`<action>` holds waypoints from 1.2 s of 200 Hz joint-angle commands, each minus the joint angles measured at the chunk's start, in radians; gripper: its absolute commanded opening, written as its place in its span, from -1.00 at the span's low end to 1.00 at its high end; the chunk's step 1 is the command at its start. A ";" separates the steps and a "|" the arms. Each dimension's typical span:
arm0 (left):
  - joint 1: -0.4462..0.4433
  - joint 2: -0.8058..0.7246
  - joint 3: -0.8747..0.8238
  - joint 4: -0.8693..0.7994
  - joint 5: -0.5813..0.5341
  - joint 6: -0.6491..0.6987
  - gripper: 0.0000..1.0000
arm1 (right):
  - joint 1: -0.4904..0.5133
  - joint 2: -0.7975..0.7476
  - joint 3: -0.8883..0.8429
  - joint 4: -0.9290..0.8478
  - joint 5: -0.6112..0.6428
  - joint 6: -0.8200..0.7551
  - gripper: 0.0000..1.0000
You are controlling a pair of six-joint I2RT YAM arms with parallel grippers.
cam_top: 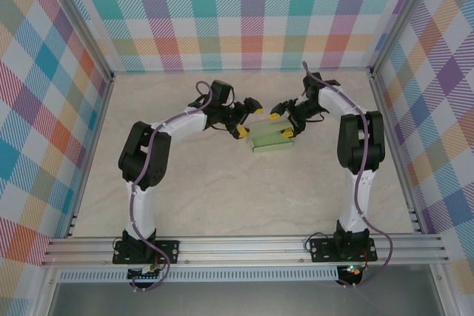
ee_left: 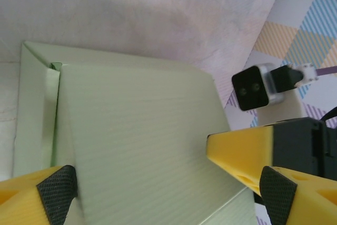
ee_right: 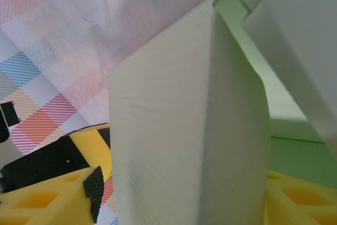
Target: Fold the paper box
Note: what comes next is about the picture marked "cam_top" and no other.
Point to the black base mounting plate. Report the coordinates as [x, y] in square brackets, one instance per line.
[174, 247]
[322, 251]

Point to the long aluminium base rail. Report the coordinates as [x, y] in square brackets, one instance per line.
[240, 249]

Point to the aluminium frame post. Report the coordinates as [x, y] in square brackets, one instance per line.
[403, 16]
[77, 16]

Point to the circuit board with lit LED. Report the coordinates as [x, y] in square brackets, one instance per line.
[352, 271]

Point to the small black circuit board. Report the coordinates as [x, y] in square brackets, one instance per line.
[148, 273]

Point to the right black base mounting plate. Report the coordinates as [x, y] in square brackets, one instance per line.
[322, 251]

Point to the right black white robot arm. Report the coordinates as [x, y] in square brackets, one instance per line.
[352, 146]

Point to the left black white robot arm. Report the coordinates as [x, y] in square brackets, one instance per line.
[159, 168]

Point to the grey metal panel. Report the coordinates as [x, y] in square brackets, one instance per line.
[240, 299]

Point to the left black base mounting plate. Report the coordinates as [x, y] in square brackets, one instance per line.
[174, 247]

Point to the light green paper box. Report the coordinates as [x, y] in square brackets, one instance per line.
[270, 144]

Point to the aluminium side frame rail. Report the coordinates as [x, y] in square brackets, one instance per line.
[103, 109]
[379, 94]

